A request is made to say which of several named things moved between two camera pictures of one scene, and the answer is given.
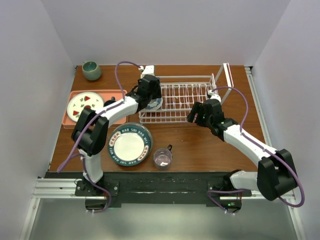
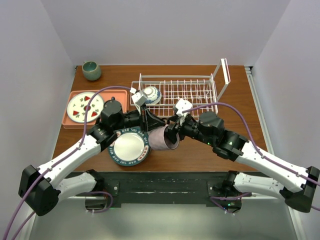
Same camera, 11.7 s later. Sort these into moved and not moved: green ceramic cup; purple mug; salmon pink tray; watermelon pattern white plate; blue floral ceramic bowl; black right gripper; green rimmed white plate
Moved: blue floral ceramic bowl; purple mug; black right gripper
Not moved: watermelon pattern white plate; green ceramic cup; salmon pink tray; green rimmed white plate
